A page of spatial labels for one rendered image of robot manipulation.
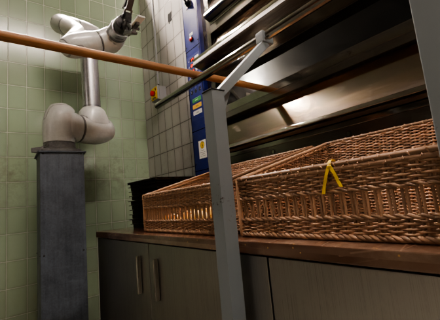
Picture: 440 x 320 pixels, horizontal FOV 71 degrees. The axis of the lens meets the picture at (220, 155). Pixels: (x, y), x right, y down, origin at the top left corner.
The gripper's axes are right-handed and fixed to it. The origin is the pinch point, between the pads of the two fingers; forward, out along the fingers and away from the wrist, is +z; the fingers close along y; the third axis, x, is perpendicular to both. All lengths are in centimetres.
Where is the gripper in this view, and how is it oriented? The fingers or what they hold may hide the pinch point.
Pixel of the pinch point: (139, 2)
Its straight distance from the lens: 140.7
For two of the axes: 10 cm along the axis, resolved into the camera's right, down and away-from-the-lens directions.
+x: -7.9, -0.2, -6.1
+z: 6.0, -1.7, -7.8
